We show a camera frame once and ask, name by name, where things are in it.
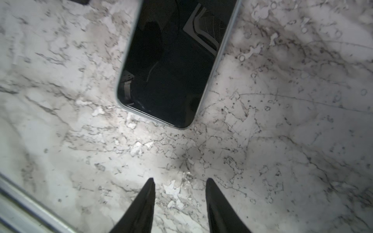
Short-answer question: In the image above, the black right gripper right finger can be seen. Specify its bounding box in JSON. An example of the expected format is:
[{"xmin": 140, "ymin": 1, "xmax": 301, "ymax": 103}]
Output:
[{"xmin": 206, "ymin": 178, "xmax": 251, "ymax": 233}]

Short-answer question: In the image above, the light blue phone case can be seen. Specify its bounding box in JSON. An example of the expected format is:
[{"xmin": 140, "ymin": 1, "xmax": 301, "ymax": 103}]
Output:
[{"xmin": 116, "ymin": 0, "xmax": 242, "ymax": 130}]

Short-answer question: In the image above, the black phone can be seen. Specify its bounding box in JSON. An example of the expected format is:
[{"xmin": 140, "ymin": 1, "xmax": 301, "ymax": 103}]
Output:
[{"xmin": 116, "ymin": 1, "xmax": 240, "ymax": 129}]

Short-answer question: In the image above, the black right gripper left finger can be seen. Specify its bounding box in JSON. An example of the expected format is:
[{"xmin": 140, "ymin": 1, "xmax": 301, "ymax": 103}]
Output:
[{"xmin": 110, "ymin": 178, "xmax": 155, "ymax": 233}]

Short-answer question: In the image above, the aluminium front rail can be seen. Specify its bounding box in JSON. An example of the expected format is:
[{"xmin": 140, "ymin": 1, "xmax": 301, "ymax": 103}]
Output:
[{"xmin": 1, "ymin": 174, "xmax": 78, "ymax": 233}]

